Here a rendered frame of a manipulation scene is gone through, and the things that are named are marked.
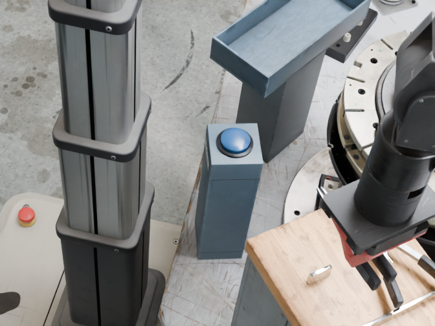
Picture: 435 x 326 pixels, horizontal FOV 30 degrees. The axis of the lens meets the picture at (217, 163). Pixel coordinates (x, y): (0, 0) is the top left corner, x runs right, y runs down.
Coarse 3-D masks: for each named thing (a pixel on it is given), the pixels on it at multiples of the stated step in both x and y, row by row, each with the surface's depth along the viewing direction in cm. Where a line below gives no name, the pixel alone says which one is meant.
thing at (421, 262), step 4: (424, 256) 94; (420, 260) 94; (424, 260) 94; (428, 260) 94; (420, 264) 95; (424, 264) 94; (428, 264) 94; (432, 264) 94; (424, 268) 95; (428, 268) 94; (432, 268) 94; (428, 272) 95; (432, 272) 94; (432, 276) 94
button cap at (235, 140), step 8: (232, 128) 110; (224, 136) 109; (232, 136) 109; (240, 136) 109; (248, 136) 109; (224, 144) 108; (232, 144) 108; (240, 144) 108; (248, 144) 108; (232, 152) 108; (240, 152) 108
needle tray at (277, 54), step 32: (288, 0) 128; (320, 0) 129; (352, 0) 128; (224, 32) 118; (256, 32) 124; (288, 32) 124; (320, 32) 125; (224, 64) 118; (256, 64) 120; (288, 64) 115; (320, 64) 130; (256, 96) 131; (288, 96) 128; (288, 128) 137
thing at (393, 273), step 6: (378, 258) 82; (384, 258) 82; (378, 264) 83; (384, 264) 82; (390, 264) 82; (384, 270) 82; (390, 270) 81; (384, 276) 82; (390, 276) 81; (390, 282) 82
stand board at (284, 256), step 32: (288, 224) 99; (320, 224) 99; (256, 256) 96; (288, 256) 96; (320, 256) 96; (288, 288) 94; (320, 288) 94; (352, 288) 94; (384, 288) 95; (416, 288) 95; (320, 320) 91; (352, 320) 92; (416, 320) 93
